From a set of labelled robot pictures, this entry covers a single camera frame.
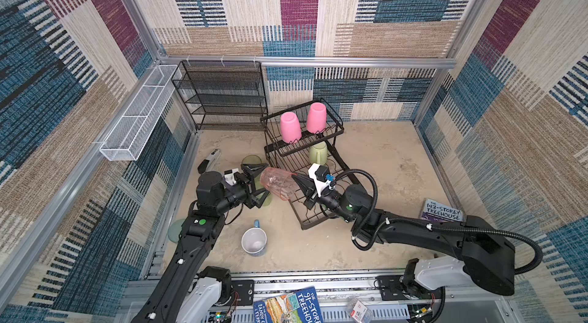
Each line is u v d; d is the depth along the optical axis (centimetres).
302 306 69
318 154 95
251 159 98
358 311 69
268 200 90
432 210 89
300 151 81
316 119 86
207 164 101
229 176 71
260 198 70
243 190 64
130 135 71
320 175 56
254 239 81
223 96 112
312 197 61
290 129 83
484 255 41
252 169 65
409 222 51
